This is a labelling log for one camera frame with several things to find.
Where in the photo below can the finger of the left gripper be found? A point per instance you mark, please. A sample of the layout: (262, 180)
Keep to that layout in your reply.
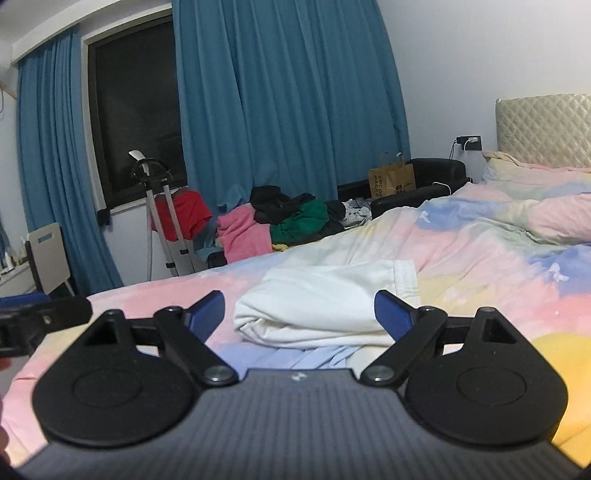
(24, 299)

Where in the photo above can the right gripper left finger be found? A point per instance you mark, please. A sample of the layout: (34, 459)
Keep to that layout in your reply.
(125, 381)

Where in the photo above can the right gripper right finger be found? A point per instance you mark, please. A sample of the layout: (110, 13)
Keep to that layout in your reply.
(474, 380)

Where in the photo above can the white sweatpants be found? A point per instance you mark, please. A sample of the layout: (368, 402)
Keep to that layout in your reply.
(321, 306)

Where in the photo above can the person's left hand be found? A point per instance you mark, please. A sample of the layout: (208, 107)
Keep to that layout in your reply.
(4, 441)

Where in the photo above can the white desk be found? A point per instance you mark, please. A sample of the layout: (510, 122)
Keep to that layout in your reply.
(18, 281)

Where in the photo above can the beige chair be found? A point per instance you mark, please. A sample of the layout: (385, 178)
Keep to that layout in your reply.
(47, 259)

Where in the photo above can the left blue curtain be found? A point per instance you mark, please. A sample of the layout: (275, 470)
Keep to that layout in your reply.
(53, 166)

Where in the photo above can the blue curtain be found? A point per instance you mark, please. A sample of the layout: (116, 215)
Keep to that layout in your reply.
(304, 95)
(53, 166)

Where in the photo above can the red garment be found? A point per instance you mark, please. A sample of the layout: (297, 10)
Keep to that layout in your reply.
(191, 211)

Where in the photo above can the pink garment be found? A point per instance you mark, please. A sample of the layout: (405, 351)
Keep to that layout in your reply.
(241, 236)

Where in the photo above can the garment steamer stand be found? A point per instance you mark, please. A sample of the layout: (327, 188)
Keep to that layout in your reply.
(155, 178)

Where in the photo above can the patterned white garment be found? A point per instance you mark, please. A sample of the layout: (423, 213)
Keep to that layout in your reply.
(357, 212)

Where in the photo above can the black sofa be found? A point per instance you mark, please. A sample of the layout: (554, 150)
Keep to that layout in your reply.
(434, 178)

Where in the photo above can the brown paper bag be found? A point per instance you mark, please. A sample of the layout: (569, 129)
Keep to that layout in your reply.
(391, 179)

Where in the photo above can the black garment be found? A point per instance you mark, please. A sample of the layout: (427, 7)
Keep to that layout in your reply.
(271, 206)

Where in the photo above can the dark window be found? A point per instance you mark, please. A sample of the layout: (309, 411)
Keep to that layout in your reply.
(133, 105)

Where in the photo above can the quilted beige headboard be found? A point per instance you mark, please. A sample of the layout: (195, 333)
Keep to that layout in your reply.
(550, 130)

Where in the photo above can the right blue curtain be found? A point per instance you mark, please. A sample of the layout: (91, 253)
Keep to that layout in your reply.
(304, 95)

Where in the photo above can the wall socket with charger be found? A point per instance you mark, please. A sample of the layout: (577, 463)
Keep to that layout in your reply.
(470, 142)

